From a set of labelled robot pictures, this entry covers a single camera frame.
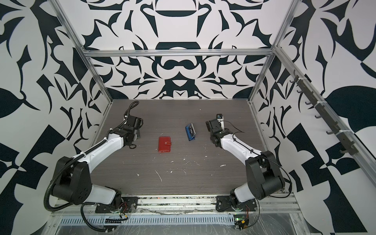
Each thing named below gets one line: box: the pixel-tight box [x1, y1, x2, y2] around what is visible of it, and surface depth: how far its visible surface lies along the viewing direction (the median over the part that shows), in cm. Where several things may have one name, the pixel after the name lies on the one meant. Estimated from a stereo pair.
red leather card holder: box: [158, 136, 172, 153], surface depth 96 cm
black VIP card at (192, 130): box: [188, 122, 196, 138], surface depth 99 cm
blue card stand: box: [185, 122, 197, 141], surface depth 101 cm
